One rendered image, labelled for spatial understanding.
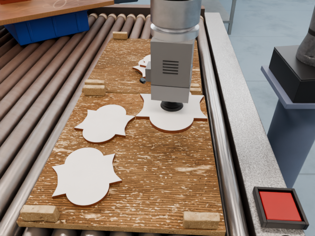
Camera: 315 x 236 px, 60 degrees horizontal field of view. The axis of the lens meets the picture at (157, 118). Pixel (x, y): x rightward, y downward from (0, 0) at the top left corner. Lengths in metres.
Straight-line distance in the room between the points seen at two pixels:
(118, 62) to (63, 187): 0.54
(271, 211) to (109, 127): 0.38
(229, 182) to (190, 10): 0.34
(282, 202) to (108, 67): 0.65
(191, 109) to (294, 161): 0.77
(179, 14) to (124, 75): 0.51
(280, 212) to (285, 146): 0.64
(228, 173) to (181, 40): 0.30
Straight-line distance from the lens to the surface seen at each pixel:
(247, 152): 0.65
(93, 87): 0.78
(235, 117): 0.75
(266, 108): 2.52
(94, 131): 0.65
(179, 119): 0.48
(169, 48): 0.42
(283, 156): 1.19
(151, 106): 0.51
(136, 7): 1.53
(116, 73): 0.89
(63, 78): 0.96
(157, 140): 0.62
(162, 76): 0.44
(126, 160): 0.58
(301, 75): 0.94
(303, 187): 1.94
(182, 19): 0.41
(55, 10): 1.22
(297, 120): 1.09
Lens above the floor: 1.35
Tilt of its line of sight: 37 degrees down
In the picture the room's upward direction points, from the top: straight up
